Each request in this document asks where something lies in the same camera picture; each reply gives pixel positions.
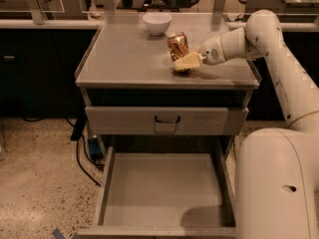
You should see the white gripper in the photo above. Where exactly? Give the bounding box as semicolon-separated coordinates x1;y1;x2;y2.
172;36;226;72

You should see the crushed orange soda can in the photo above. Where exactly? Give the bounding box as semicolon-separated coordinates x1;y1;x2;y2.
167;32;189;61

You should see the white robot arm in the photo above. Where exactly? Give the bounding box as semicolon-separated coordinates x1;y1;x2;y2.
173;10;319;239

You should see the closed grey top drawer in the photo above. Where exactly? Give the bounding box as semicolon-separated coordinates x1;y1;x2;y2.
86;107;248;135

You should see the grey drawer cabinet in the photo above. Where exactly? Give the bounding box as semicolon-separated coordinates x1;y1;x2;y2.
75;11;262;239

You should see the open grey middle drawer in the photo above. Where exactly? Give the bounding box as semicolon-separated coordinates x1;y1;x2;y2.
79;146;236;239

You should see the white ceramic bowl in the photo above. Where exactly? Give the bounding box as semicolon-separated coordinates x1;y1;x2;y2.
143;12;172;36

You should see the blue power box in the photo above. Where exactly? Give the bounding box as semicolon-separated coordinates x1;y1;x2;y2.
88;137;103;160

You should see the blue floor tape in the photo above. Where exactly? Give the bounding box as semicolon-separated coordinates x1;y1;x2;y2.
52;228;80;239

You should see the black drawer handle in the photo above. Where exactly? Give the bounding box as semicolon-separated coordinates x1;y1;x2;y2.
155;116;180;123

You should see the black floor cable left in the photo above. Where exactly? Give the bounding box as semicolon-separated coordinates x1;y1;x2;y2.
21;116;106;187

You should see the left metal bracket post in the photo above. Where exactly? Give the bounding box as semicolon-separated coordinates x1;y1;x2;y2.
26;0;47;25

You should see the white horizontal rail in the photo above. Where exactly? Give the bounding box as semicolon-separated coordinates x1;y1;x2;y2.
0;19;319;33

